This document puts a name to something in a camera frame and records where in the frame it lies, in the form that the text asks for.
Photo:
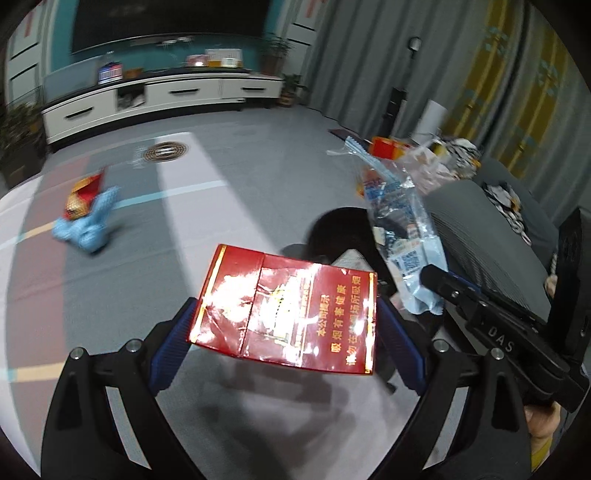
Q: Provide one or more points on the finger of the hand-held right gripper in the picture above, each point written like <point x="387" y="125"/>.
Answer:
<point x="471" y="284"/>
<point x="443" y="284"/>

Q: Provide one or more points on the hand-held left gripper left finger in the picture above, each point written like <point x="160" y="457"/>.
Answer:
<point x="173" y="341"/>

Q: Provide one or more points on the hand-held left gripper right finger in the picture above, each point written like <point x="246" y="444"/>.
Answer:
<point x="401" y="341"/>

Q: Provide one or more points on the clear blue printed wrapper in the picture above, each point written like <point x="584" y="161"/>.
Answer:
<point x="397" y="217"/>

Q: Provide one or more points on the red cigarette box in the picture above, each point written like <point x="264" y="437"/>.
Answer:
<point x="286" y="314"/>

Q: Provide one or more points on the black round bin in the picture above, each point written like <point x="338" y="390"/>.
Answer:
<point x="337" y="226"/>

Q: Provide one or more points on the blue face mask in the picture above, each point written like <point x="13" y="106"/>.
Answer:
<point x="87" y="228"/>

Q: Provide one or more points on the red gold snack packet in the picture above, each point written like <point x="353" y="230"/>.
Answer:
<point x="85" y="196"/>

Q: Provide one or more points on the person's right hand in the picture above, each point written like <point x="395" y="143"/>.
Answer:
<point x="540" y="424"/>

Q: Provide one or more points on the grey sofa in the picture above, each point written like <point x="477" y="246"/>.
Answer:
<point x="480" y="230"/>

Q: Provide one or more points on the black white clothes pile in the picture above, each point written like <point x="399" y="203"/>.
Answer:
<point x="505" y="207"/>

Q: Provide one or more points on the large white plastic bag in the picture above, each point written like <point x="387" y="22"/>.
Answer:
<point x="429" y="170"/>

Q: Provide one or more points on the patterned cloth pile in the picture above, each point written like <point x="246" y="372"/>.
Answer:
<point x="461" y="157"/>

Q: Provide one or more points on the red shopping bag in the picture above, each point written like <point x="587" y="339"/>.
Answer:
<point x="388" y="147"/>

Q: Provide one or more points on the white air purifier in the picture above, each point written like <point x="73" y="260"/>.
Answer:
<point x="431" y="117"/>

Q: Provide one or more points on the dark floor mat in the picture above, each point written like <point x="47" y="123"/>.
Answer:
<point x="340" y="133"/>

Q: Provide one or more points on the upright vacuum cleaner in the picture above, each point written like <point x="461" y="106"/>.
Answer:
<point x="397" y="106"/>

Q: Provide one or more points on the yellow patterned curtain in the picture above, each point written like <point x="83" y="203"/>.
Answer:
<point x="508" y="83"/>

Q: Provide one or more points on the grey curtain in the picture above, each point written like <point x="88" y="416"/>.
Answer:
<point x="360" y="55"/>

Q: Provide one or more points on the small potted plant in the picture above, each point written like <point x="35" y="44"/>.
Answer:
<point x="288" y="92"/>

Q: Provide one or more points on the white tv cabinet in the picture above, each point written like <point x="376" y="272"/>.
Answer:
<point x="194" y="90"/>

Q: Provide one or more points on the leafy plant in black planter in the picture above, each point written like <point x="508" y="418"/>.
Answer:
<point x="21" y="138"/>

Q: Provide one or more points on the glass tank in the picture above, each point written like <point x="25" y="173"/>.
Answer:
<point x="69" y="85"/>

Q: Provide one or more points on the tall potted plant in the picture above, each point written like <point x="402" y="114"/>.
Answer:
<point x="274" y="60"/>

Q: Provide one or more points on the desk calendar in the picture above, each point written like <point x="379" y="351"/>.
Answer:
<point x="224" y="58"/>

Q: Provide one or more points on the black television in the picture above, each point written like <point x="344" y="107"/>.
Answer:
<point x="161" y="23"/>

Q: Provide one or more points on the small photo frame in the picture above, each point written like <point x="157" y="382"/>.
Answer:
<point x="196" y="60"/>

